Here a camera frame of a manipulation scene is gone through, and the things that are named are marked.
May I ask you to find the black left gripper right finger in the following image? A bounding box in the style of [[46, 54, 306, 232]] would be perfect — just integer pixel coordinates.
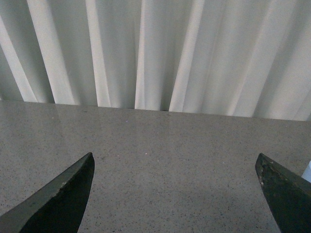
[[255, 153, 311, 233]]

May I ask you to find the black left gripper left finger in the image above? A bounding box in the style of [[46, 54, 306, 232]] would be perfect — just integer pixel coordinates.
[[0, 153, 95, 233]]

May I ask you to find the blue plastic cup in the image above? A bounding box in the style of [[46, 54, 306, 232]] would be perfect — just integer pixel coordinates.
[[301, 161, 311, 183]]

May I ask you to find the white pleated curtain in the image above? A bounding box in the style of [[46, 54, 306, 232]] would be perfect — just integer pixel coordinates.
[[0, 0, 311, 121]]

